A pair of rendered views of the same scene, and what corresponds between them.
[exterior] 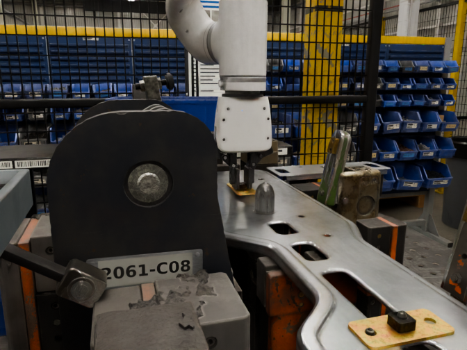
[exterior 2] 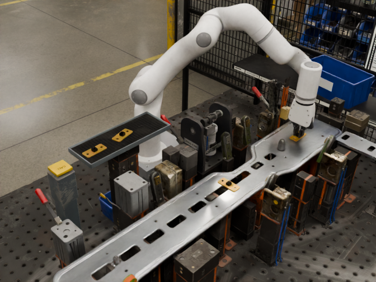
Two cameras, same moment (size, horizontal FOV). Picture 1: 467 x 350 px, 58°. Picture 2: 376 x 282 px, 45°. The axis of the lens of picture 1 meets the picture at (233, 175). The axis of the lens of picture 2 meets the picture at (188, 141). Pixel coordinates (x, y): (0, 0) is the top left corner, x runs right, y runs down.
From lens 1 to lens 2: 1.58 m
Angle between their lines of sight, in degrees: 58
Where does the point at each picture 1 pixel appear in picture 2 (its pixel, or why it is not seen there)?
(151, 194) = (192, 132)
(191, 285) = (190, 149)
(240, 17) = (301, 74)
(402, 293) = (246, 183)
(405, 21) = not seen: outside the picture
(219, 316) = (184, 155)
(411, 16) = not seen: outside the picture
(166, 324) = (172, 150)
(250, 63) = (301, 92)
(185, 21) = (292, 64)
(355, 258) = (259, 174)
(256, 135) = (301, 119)
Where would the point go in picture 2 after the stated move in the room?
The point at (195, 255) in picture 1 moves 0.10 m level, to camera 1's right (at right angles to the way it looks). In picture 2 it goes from (197, 146) to (211, 159)
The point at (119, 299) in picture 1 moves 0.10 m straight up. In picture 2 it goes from (182, 145) to (182, 123)
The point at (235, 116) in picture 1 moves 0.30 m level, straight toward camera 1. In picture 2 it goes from (295, 108) to (235, 126)
